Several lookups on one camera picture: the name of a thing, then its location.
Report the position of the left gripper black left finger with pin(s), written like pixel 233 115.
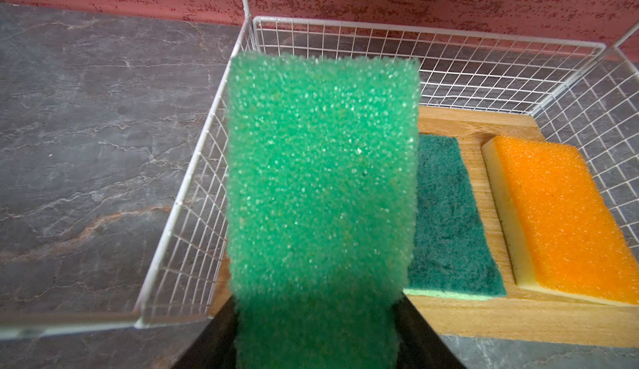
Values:
pixel 215 347

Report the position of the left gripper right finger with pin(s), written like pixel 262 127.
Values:
pixel 419 345

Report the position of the dark green sponge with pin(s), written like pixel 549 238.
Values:
pixel 451 257

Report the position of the orange sponge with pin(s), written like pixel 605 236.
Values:
pixel 561 237

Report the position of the light green sponge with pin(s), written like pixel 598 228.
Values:
pixel 321 207

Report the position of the bottom wooden shelf board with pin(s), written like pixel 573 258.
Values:
pixel 322 210

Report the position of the white wire shelf rack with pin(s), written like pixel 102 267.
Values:
pixel 474 85

